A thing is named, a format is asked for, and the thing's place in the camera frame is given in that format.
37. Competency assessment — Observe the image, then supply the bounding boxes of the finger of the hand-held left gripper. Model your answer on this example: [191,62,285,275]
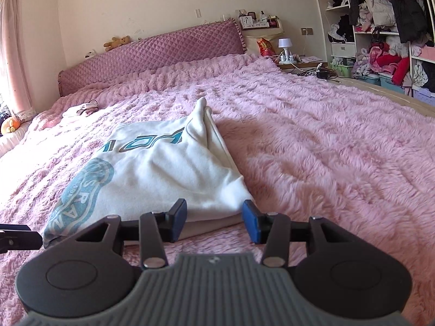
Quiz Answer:
[0,223,43,253]

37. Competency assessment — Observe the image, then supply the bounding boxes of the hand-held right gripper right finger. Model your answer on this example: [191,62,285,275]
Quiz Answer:
[242,200,361,268]

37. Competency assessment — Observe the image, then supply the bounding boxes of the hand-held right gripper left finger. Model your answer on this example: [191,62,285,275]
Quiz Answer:
[73,199,188,269]

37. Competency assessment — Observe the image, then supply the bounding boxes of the white printed sweatshirt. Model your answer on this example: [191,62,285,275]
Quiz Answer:
[42,97,255,248]

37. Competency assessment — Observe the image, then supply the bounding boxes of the pile of pink red clothes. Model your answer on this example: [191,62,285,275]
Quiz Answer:
[353,41,412,87]

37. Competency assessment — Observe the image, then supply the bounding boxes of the white cushion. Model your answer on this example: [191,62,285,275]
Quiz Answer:
[0,122,31,157]

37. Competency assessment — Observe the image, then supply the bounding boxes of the pink fluffy blanket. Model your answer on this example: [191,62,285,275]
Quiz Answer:
[0,54,435,326]

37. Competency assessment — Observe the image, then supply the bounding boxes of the orange plush toy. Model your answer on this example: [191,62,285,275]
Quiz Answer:
[1,115,21,134]

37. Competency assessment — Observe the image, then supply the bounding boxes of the small white garment on bed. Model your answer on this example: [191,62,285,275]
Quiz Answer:
[63,99,99,119]

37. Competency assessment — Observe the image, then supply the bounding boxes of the pink quilted headboard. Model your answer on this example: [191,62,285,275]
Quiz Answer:
[58,18,247,97]

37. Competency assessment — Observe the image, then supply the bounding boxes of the wooden nightstand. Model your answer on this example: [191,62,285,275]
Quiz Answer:
[276,54,330,73]

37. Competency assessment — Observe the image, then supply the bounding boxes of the red snack bag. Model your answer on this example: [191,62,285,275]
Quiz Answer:
[256,38,277,58]

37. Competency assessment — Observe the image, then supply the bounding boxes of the green storage bin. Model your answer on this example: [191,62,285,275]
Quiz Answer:
[331,63,356,79]

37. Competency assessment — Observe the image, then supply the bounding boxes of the white table lamp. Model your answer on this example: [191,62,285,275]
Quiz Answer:
[278,38,296,62]

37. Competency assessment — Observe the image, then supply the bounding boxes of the pink curtain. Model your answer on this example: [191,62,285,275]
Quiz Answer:
[0,0,36,119]

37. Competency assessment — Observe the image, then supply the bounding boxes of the brown teddy bear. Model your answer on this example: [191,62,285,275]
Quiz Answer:
[104,36,131,52]

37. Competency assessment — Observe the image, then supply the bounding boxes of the teal storage bin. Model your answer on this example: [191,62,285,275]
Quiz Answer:
[357,73,405,95]

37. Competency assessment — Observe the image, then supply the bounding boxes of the white open wardrobe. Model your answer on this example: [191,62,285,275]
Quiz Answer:
[311,0,435,109]

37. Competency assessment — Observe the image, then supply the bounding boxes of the black coat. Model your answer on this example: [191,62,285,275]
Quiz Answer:
[386,0,430,43]

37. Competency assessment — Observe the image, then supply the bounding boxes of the wall shelf organizer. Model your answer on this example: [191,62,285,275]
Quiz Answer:
[238,10,285,31]

